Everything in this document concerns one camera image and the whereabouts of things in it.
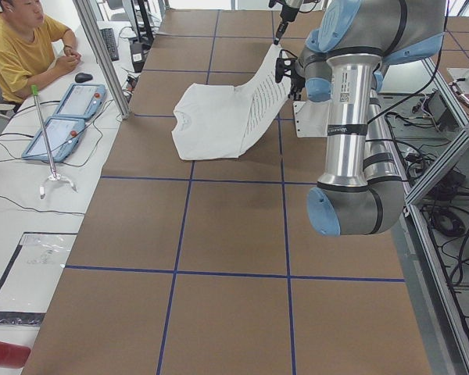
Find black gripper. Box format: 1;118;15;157
274;5;298;45
288;74;306;100

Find white long-sleeve printed shirt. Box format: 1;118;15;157
172;45;291;160

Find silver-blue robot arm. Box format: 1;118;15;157
299;1;446;236
268;0;320;45

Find black keyboard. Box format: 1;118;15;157
99;27;120;62

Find black computer mouse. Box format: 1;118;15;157
74;73;93;84

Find upper blue teach pendant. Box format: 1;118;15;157
54;84;106;120

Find blue teach pendant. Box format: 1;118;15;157
54;84;106;120
22;116;85;163

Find lower blue teach pendant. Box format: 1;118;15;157
22;116;85;163

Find green-tipped metal stand rod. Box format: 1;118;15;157
30;84;77;199

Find person in yellow shirt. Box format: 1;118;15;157
0;1;81;105

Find clear plastic bag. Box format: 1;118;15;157
0;232;77;327

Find red cylinder object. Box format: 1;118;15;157
0;341;31;369

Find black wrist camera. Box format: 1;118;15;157
274;49;298;84

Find aluminium frame post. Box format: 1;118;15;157
73;0;130;120

